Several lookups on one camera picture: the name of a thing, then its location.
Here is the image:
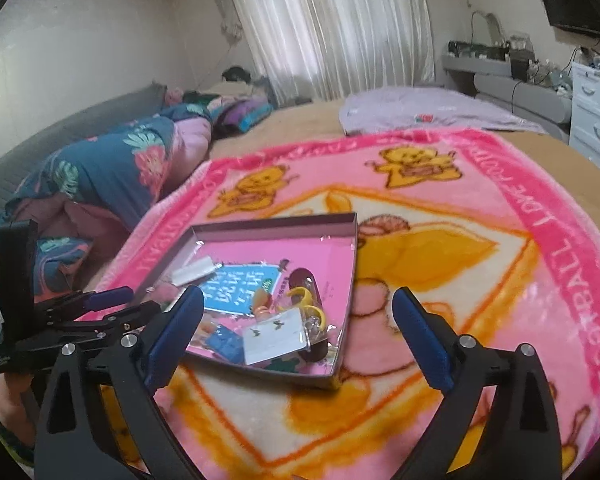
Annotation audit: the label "lilac cloth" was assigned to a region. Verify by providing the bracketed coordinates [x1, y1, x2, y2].
[340, 85, 548, 137]

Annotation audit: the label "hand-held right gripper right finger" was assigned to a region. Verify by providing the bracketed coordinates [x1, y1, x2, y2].
[391, 287, 563, 480]

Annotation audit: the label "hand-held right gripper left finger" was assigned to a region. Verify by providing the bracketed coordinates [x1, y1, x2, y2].
[34, 285, 206, 480]

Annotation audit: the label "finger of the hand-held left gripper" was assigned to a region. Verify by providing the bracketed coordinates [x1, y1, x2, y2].
[55, 301, 166, 349]
[45, 285, 136, 326]

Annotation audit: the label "beige hair claw clip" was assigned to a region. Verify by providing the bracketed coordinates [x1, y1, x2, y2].
[252, 285, 277, 321]

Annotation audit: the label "person's left hand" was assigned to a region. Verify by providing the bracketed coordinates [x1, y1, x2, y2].
[0, 375, 37, 453]

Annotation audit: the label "white dresser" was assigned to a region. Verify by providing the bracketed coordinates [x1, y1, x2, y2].
[567, 57, 600, 182]

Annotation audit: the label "bagged yellow hoop earrings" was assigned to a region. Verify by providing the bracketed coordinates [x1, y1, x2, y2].
[280, 285, 341, 347]

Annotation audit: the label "blue floral duvet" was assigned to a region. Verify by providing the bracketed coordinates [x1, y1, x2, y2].
[0, 102, 214, 306]

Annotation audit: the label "pink bear printed blanket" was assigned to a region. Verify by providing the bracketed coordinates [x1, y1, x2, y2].
[75, 127, 600, 480]

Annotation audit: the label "pile of clothes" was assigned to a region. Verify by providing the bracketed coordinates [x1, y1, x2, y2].
[180, 66, 276, 137]

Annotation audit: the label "grey box with pink inside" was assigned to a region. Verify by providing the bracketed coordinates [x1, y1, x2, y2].
[130, 212, 359, 391]

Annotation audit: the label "white curtain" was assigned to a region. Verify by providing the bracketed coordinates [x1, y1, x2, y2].
[220, 0, 436, 106]

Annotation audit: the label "white narrow packet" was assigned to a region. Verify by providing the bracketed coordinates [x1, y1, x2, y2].
[170, 256, 216, 288]

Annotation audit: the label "white earring card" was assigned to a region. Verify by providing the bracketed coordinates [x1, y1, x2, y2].
[242, 310, 311, 366]

